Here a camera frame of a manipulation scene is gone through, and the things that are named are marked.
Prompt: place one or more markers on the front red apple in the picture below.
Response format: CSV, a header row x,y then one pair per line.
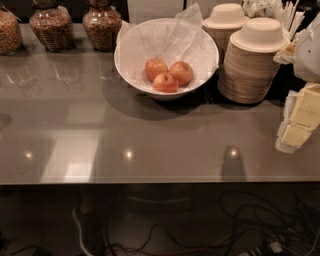
x,y
166,83

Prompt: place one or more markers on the red apple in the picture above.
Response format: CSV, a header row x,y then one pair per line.
x,y
154,67
182,71
166,83

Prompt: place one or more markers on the right red apple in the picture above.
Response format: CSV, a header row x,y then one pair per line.
x,y
182,71

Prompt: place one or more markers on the left red apple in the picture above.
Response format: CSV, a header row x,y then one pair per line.
x,y
154,67

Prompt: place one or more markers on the white ceramic bowl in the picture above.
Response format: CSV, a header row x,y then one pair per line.
x,y
133,78

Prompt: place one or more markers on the white tissue paper liner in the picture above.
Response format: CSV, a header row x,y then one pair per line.
x,y
173,43

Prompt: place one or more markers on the front stack paper bowls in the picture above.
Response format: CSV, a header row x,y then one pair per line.
x,y
249,69

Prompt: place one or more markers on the stack paper bowls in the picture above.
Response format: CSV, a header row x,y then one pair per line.
x,y
224,20
249,69

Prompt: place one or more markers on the right glass cereal jar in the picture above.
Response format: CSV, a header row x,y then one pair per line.
x,y
102,24

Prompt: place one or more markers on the glass cereal jar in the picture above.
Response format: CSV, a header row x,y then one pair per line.
x,y
10,33
102,24
52,25

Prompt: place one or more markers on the rear stack paper bowls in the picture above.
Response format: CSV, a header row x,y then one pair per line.
x,y
224,20

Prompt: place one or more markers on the middle glass cereal jar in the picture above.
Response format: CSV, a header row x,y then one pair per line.
x,y
52,25

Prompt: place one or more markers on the wrapped plastic cutlery bundle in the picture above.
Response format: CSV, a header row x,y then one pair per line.
x,y
284,12

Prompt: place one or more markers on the left glass cereal jar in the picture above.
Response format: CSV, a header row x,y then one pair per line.
x,y
10,33

